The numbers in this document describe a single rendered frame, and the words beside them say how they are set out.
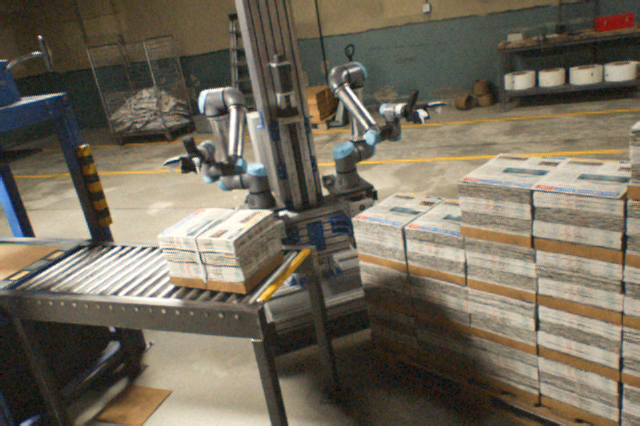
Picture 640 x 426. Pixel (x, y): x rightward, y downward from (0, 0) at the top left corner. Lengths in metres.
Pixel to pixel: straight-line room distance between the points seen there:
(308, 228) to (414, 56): 6.35
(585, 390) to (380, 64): 7.47
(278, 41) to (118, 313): 1.56
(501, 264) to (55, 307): 1.84
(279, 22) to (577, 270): 1.88
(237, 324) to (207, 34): 8.75
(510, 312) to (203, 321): 1.18
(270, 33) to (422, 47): 6.18
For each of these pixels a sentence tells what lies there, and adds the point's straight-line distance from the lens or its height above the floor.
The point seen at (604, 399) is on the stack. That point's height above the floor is 0.28.
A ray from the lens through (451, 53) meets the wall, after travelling 8.98.
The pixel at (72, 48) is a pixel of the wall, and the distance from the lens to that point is 12.52.
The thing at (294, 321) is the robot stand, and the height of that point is 0.19.
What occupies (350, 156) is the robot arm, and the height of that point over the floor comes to 0.99.
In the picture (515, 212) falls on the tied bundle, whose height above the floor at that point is 0.96.
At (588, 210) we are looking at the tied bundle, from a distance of 2.02.
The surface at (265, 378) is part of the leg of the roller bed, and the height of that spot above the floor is 0.51.
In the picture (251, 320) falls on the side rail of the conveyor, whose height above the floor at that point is 0.76.
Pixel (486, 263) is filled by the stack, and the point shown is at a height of 0.73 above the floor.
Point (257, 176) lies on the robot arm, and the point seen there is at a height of 1.00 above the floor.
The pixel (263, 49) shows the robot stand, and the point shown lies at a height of 1.61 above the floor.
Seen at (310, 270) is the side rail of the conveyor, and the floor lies 0.70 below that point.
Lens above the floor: 1.77
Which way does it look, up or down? 20 degrees down
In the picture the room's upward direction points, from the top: 9 degrees counter-clockwise
